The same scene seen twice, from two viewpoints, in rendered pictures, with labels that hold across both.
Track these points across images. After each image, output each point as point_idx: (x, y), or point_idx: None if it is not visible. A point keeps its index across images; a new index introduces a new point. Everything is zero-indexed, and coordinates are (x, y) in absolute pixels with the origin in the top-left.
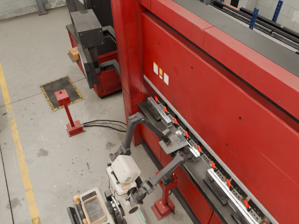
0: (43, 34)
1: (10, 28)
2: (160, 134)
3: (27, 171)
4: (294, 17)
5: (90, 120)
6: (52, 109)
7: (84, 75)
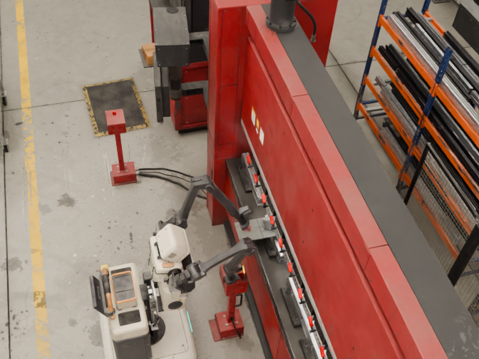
0: None
1: None
2: (233, 211)
3: (39, 224)
4: None
5: (153, 166)
6: (95, 133)
7: None
